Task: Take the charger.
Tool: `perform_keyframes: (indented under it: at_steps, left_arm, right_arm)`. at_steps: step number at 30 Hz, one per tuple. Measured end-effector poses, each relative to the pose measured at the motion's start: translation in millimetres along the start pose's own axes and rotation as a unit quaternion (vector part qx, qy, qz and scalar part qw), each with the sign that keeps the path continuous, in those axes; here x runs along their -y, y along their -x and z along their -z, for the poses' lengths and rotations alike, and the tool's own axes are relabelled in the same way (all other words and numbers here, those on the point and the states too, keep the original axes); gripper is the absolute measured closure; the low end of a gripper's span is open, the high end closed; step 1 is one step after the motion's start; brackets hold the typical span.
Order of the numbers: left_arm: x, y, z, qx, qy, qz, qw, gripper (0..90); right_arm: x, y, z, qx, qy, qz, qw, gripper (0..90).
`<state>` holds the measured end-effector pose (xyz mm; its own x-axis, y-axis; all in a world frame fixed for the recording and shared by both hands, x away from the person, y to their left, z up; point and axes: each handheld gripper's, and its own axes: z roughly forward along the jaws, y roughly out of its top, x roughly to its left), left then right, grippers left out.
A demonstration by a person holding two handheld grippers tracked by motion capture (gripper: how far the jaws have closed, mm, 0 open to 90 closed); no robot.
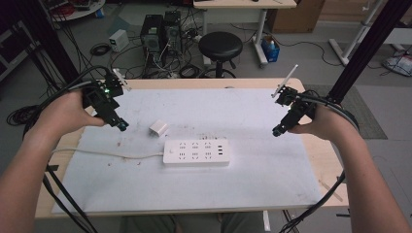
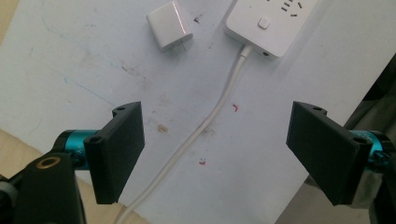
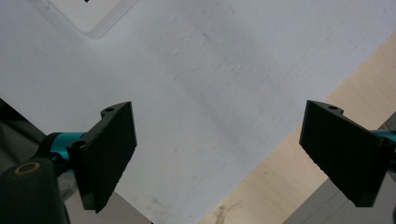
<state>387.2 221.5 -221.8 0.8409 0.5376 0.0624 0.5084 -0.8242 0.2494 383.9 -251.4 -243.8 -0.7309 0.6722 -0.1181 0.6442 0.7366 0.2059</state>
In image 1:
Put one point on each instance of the blue storage box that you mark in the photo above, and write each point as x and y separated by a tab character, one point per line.
270	50

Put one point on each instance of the white desk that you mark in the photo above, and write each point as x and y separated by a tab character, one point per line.
243	8

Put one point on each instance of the person's legs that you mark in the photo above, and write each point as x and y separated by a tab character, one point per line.
194	224

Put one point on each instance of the grey floor rug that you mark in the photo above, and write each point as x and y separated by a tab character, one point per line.
366	113

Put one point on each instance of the round white table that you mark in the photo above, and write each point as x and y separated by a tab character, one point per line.
77	8

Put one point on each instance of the person's right hand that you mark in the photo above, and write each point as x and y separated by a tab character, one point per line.
327	123

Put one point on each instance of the white charger adapter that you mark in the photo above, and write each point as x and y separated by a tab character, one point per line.
158	128

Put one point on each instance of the white table mat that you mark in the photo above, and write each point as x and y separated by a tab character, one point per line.
194	187

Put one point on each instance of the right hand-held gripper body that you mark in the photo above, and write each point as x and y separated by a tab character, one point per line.
296	108

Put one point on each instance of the white power strip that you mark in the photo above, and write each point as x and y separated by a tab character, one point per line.
196	152

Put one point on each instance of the white metal stand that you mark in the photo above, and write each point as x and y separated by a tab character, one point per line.
353	39

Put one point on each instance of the person's left hand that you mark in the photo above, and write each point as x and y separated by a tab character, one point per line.
66	111

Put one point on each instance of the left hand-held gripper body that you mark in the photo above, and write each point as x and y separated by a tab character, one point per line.
100	97

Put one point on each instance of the white power supply box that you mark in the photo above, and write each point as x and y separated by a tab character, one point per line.
118	40

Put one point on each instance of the brown cardboard box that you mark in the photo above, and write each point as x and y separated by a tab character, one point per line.
294	16

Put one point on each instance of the black computer tower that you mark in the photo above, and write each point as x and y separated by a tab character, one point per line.
151	35
172	29

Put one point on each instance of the black round stool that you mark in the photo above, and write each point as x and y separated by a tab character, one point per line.
220	45

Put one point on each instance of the black metal frame post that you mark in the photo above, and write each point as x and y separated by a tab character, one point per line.
51	42
369	48

